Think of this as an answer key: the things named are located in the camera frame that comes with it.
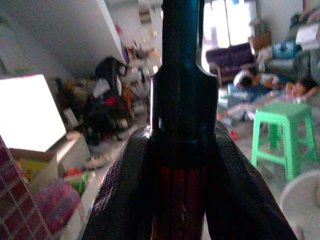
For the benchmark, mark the dark purple sofa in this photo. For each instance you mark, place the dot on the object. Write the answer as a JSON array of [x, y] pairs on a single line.
[[230, 58]]

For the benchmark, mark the blue box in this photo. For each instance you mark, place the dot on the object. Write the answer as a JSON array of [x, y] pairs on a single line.
[[284, 49]]

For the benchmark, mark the pink patterned bag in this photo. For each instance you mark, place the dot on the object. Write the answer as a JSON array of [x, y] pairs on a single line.
[[57, 205]]

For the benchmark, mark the brown cardboard box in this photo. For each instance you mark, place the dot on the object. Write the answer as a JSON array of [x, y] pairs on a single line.
[[262, 40]]

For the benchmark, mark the green plastic stool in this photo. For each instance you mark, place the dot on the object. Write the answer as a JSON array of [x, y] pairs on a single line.
[[287, 111]]

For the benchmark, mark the white round plastic object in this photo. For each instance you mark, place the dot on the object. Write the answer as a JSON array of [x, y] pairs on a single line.
[[302, 197]]

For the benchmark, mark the black clutter pile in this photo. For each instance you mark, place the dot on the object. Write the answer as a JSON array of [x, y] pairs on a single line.
[[105, 112]]

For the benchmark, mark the white box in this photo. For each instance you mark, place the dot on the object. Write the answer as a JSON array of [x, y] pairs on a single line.
[[27, 112]]

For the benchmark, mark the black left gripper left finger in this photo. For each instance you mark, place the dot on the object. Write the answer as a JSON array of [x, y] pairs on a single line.
[[122, 190]]

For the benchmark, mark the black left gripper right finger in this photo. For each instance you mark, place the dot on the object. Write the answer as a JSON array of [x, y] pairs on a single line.
[[240, 200]]

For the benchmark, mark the person lying on floor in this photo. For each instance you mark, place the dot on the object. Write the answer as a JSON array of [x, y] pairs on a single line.
[[252, 82]]

